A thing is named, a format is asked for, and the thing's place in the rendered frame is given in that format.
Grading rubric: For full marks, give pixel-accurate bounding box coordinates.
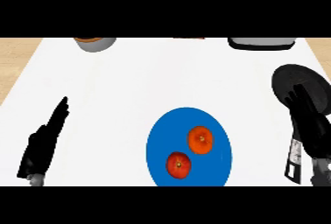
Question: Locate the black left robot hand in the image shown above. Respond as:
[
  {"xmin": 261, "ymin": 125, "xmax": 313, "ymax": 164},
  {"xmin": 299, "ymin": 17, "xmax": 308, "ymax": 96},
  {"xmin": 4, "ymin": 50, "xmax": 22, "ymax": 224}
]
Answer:
[{"xmin": 14, "ymin": 95, "xmax": 70, "ymax": 180}]

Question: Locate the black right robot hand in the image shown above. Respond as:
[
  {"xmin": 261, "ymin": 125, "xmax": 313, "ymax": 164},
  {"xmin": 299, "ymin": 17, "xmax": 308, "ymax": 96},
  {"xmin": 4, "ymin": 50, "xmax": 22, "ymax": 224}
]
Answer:
[{"xmin": 283, "ymin": 83, "xmax": 331, "ymax": 160}]

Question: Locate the black frying pan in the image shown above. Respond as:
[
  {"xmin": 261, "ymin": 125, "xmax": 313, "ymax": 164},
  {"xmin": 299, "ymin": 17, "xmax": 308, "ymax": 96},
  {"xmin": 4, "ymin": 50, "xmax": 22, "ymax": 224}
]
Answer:
[{"xmin": 270, "ymin": 64, "xmax": 331, "ymax": 186}]

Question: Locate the orange squash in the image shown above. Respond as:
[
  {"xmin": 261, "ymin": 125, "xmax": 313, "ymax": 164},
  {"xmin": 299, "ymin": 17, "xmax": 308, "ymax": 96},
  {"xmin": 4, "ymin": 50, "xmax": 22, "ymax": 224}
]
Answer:
[{"xmin": 186, "ymin": 125, "xmax": 214, "ymax": 155}]

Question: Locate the blue plate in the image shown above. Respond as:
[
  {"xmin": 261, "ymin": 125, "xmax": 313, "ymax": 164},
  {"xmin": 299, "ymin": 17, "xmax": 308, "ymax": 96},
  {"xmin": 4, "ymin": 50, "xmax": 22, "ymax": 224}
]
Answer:
[{"xmin": 144, "ymin": 107, "xmax": 233, "ymax": 187}]

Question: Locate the grey appliance with black base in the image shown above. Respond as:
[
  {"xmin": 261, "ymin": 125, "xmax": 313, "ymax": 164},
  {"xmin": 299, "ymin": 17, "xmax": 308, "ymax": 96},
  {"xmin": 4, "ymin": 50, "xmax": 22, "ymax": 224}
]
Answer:
[{"xmin": 226, "ymin": 37, "xmax": 297, "ymax": 52}]

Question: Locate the red tomato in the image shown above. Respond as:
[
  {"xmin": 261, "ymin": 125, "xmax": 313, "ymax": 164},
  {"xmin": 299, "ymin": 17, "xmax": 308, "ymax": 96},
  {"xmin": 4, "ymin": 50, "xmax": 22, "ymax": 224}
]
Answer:
[{"xmin": 165, "ymin": 150, "xmax": 192, "ymax": 180}]

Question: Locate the grey pot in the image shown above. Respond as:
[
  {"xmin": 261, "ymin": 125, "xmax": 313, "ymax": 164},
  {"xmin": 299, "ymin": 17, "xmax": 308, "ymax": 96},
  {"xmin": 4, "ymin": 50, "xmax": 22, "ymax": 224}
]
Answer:
[{"xmin": 72, "ymin": 37, "xmax": 118, "ymax": 53}]

